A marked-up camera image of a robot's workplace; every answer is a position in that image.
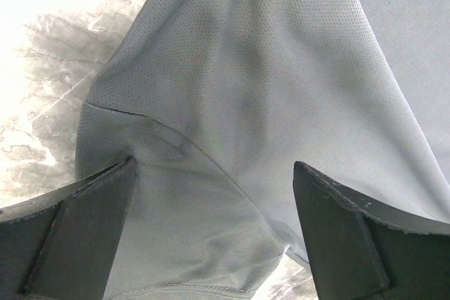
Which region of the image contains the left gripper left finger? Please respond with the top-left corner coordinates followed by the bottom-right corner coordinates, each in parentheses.
top-left (1, 157), bottom-right (136, 299)

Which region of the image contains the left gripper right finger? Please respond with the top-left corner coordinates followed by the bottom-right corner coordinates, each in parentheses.
top-left (293, 162), bottom-right (449, 300)

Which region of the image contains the grey t shirt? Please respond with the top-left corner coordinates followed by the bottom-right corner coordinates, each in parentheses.
top-left (76, 0), bottom-right (449, 299)

